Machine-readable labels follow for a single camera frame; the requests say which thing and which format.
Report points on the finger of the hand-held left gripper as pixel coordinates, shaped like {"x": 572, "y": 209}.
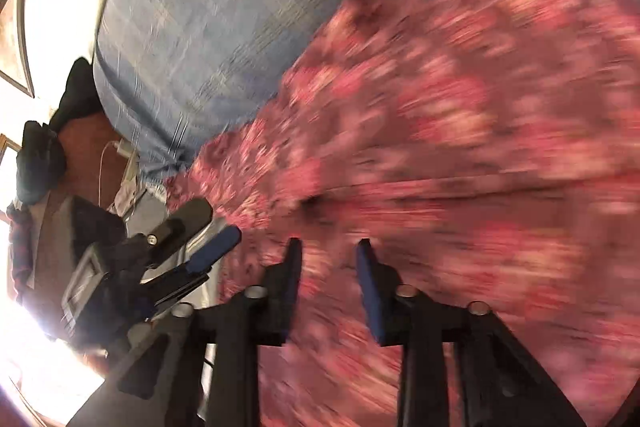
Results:
{"x": 192, "y": 213}
{"x": 216, "y": 248}

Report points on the blue checked blanket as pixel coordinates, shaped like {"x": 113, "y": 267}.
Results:
{"x": 260, "y": 7}

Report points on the pink floral garment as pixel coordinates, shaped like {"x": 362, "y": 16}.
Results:
{"x": 425, "y": 132}

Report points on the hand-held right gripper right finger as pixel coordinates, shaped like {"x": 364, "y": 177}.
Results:
{"x": 369, "y": 277}

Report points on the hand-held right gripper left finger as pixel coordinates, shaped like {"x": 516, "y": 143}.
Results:
{"x": 291, "y": 267}

